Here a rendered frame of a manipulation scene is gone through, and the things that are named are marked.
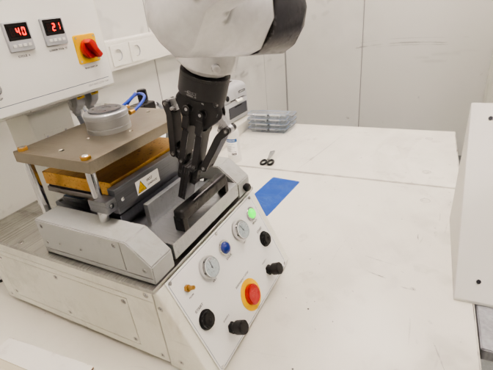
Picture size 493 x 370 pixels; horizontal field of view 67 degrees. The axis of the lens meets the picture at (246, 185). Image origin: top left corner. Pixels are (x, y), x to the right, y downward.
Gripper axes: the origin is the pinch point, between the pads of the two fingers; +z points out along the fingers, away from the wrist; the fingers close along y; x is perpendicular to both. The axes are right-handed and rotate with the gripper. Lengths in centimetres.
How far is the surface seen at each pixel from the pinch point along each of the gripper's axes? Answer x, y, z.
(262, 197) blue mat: 42, 3, 28
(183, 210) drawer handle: -7.0, 3.8, 0.4
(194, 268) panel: -8.7, 8.6, 9.5
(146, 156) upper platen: 0.1, -9.6, -0.2
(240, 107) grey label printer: 100, -35, 31
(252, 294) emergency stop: -0.7, 17.9, 17.5
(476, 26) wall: 250, 49, -15
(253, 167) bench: 61, -9, 32
